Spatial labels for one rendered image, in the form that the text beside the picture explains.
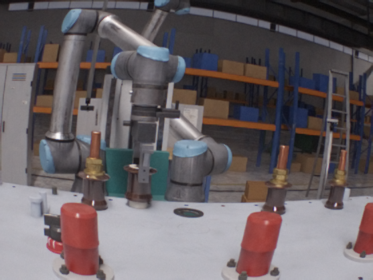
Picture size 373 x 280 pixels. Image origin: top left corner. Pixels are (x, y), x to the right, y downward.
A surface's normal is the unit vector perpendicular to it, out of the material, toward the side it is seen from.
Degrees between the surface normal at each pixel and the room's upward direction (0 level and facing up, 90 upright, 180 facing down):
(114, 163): 90
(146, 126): 90
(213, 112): 90
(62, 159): 93
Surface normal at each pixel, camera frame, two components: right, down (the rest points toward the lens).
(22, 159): 0.24, 0.14
